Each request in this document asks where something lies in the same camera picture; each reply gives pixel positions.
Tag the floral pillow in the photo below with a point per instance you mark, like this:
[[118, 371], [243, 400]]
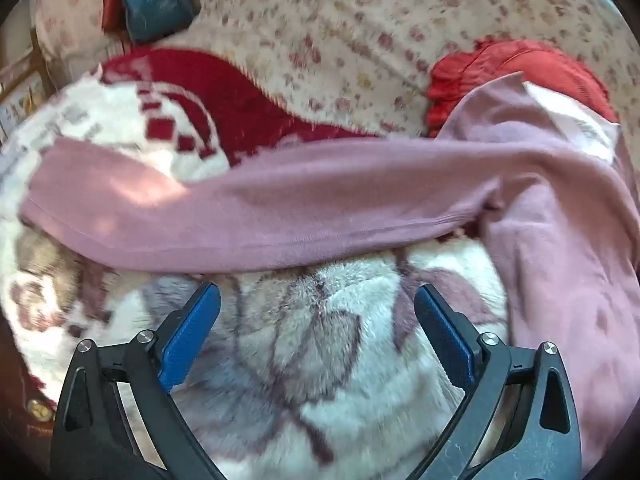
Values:
[[65, 25]]

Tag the red ruffled pillow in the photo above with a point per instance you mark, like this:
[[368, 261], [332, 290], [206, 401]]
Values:
[[540, 67]]

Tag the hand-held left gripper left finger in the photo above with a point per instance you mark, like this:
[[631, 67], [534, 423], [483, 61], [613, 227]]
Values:
[[192, 330]]

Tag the pink long-sleeved top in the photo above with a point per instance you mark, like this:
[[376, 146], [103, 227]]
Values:
[[350, 195]]

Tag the red and white plush blanket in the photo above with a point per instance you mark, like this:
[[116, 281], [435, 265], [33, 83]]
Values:
[[320, 345]]

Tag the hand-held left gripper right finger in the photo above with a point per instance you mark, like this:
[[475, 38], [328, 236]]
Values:
[[442, 330]]

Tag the dark red cloth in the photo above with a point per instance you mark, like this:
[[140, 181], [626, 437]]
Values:
[[20, 390]]

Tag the teal bag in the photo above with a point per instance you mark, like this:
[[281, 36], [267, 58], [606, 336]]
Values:
[[152, 5]]

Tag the floral quilt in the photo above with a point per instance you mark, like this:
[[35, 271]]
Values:
[[360, 25]]

